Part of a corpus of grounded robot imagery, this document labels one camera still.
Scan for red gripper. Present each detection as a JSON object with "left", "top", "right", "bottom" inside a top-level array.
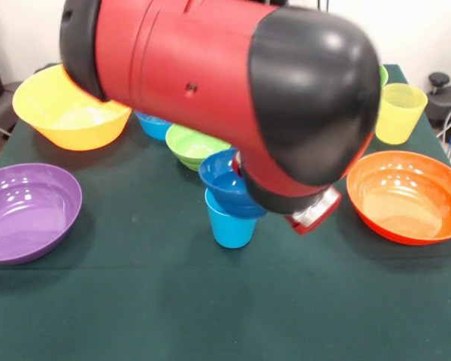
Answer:
[{"left": 284, "top": 187, "right": 342, "bottom": 236}]

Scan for light blue plastic cup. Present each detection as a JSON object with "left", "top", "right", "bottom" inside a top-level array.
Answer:
[{"left": 204, "top": 187, "right": 257, "bottom": 249}]

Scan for small dark blue bowl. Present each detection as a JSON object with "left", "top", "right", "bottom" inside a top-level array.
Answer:
[{"left": 198, "top": 148, "right": 268, "bottom": 219}]

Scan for dark green tablecloth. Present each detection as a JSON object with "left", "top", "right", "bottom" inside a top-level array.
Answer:
[{"left": 0, "top": 62, "right": 451, "bottom": 361}]

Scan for shallow orange plastic bowl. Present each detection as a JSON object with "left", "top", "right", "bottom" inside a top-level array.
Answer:
[{"left": 346, "top": 150, "right": 451, "bottom": 247}]

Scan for small green plastic bowl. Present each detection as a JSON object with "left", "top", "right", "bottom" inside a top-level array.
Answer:
[{"left": 165, "top": 123, "right": 232, "bottom": 172}]

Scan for translucent yellow plastic cup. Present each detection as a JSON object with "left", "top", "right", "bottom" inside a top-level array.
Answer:
[{"left": 374, "top": 83, "right": 428, "bottom": 145}]

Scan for translucent light blue bowl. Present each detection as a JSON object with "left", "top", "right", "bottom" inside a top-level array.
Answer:
[{"left": 135, "top": 111, "right": 173, "bottom": 142}]

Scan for black round base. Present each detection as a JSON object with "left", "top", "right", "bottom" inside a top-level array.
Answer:
[{"left": 424, "top": 83, "right": 451, "bottom": 132}]

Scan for black knob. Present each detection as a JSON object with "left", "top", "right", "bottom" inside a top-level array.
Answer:
[{"left": 428, "top": 72, "right": 451, "bottom": 95}]

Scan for large yellow plastic bowl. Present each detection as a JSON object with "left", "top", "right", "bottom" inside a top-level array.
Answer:
[{"left": 12, "top": 63, "right": 132, "bottom": 152}]

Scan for shallow purple plastic bowl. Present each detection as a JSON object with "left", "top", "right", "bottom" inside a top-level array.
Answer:
[{"left": 0, "top": 162, "right": 83, "bottom": 265}]

